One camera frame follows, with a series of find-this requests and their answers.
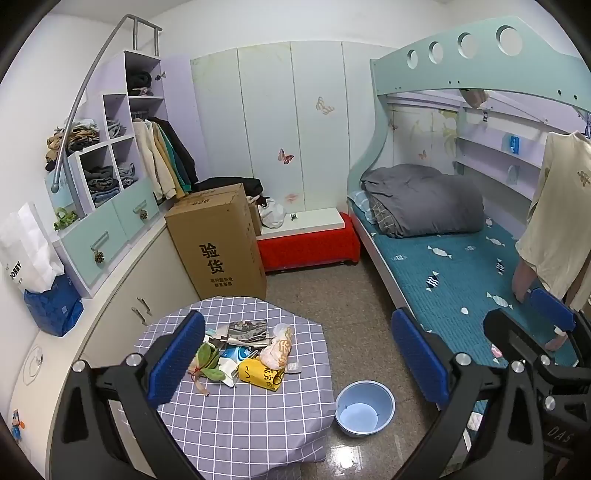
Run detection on green leafy stem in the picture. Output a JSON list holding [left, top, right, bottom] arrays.
[[187, 342, 232, 395]]

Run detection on lilac wall shelf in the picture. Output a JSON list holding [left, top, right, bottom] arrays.
[[455, 106, 550, 199]]

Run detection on pink and white plastic bag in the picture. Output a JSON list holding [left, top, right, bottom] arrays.
[[260, 323, 295, 370]]

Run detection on blue plastic bag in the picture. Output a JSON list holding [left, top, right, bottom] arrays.
[[24, 274, 85, 337]]

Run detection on lilac stair shelf unit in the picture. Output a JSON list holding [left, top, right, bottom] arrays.
[[44, 50, 167, 298]]

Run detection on white torn paper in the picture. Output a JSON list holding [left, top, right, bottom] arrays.
[[217, 360, 240, 387]]

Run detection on black hanging coat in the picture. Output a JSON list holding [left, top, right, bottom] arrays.
[[152, 117, 199, 185]]

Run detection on mint green bunk bed frame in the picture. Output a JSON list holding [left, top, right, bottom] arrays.
[[346, 14, 591, 416]]

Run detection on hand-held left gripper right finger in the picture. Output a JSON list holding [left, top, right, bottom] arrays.
[[392, 308, 546, 480]]

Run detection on black folded clothes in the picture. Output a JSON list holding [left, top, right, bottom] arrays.
[[127, 69, 155, 97]]

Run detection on red covered bench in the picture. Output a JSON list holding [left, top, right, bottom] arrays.
[[256, 213, 361, 274]]

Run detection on pile of mixed clothes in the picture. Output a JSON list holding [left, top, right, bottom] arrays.
[[45, 119, 101, 172]]

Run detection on black jacket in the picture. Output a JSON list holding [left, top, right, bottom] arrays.
[[194, 176, 264, 197]]

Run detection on round table checked purple cloth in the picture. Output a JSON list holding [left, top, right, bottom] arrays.
[[106, 295, 335, 480]]

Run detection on green plastic ornament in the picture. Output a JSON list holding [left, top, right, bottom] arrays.
[[53, 207, 79, 232]]

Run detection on brown round object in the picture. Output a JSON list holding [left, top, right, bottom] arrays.
[[459, 88, 488, 109]]

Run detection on large cardboard box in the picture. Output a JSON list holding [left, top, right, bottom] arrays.
[[165, 183, 267, 301]]

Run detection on blue plastic basin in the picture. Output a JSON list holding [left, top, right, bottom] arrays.
[[335, 380, 396, 438]]

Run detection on white wardrobe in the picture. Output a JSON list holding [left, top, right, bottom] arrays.
[[191, 41, 398, 213]]

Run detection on teal hanging garment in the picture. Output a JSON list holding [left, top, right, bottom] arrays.
[[168, 131, 190, 192]]

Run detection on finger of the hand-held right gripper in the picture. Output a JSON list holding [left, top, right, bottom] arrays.
[[483, 308, 560, 371], [527, 287, 591, 366]]

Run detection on cream hanging jacket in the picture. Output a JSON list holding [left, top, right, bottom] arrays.
[[132, 119, 176, 201]]

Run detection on printed paper leaflet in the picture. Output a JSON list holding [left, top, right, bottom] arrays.
[[217, 320, 269, 346]]

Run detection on white paper bag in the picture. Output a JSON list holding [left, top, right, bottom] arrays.
[[0, 203, 65, 294]]

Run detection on grey metal handrail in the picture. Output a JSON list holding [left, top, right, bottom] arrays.
[[51, 14, 163, 195]]

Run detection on light blue pillow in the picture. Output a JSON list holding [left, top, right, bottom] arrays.
[[347, 190, 377, 224]]

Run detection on mint green drawer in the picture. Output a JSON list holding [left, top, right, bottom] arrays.
[[112, 178, 160, 241], [59, 203, 127, 289]]

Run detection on grey quilt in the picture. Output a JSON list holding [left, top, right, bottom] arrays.
[[360, 164, 485, 238]]

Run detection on yellow packet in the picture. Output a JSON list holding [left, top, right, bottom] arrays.
[[237, 357, 283, 392]]

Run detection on white board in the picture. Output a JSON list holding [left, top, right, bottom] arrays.
[[261, 207, 348, 238]]

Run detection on dark folded clothes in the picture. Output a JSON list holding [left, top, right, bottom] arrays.
[[85, 165, 115, 193]]

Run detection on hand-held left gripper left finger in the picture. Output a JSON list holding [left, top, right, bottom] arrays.
[[48, 310, 206, 480]]

